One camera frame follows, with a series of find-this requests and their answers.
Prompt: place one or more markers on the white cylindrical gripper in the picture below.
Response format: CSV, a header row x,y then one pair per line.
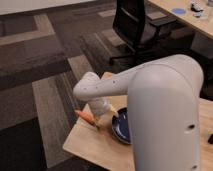
x,y
100,106

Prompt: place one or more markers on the orange pepper with green stem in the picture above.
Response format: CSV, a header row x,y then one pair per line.
x,y
89,118

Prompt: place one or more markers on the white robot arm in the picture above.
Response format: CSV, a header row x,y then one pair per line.
x,y
162,109

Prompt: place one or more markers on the dark blue bowl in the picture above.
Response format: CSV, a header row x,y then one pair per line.
x,y
120,126

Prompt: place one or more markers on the black office chair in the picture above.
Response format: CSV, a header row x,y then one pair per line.
x,y
140,33

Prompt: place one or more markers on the black object at table edge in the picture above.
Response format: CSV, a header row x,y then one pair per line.
x,y
210,139

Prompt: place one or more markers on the blue round disc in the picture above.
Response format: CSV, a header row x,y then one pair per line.
x,y
178,11

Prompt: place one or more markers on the small grey clutter object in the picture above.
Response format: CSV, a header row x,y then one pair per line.
x,y
198,14

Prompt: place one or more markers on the small white grey object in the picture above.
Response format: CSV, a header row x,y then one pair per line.
x,y
195,7

